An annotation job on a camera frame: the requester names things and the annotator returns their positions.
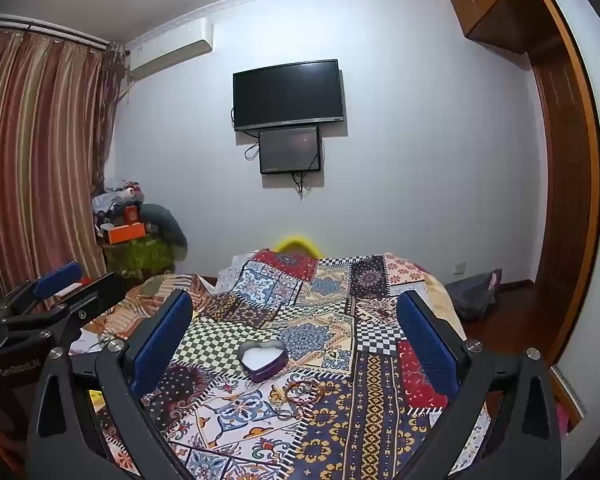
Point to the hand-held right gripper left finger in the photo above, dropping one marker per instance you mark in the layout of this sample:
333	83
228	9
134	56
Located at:
160	342

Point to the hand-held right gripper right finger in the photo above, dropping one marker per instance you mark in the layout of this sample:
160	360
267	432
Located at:
427	342

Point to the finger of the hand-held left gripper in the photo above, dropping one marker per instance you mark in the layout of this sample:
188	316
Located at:
97	296
57	276

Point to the purple heart-shaped tin box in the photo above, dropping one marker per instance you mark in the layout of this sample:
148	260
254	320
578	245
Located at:
261	360

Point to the dark plastic bag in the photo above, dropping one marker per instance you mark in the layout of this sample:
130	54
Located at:
472	295

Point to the orange box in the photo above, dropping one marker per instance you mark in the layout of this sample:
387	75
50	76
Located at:
125	233

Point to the pile of household clutter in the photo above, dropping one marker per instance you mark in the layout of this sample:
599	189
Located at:
117	200

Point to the grey cushion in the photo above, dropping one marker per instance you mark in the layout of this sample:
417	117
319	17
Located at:
167	225

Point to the colourful patchwork blanket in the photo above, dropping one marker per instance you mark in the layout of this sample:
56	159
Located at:
330	320

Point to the striped red curtain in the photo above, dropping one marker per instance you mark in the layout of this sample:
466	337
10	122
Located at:
40	150

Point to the yellow round object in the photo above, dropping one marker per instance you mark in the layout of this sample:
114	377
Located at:
295	242

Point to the wooden wardrobe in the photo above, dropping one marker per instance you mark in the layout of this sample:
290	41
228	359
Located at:
562	200

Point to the white air conditioner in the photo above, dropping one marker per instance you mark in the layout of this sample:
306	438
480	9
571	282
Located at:
170	50

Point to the wooden overhead cabinet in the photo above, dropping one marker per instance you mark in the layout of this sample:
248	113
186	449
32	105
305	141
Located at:
495	5

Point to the white wall socket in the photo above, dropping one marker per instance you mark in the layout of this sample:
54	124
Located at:
459	268

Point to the small black wall monitor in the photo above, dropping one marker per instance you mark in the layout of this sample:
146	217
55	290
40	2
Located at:
290	149

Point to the curtain rail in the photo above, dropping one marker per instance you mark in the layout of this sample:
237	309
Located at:
45	30

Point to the black wall television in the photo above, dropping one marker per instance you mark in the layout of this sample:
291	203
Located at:
287	92

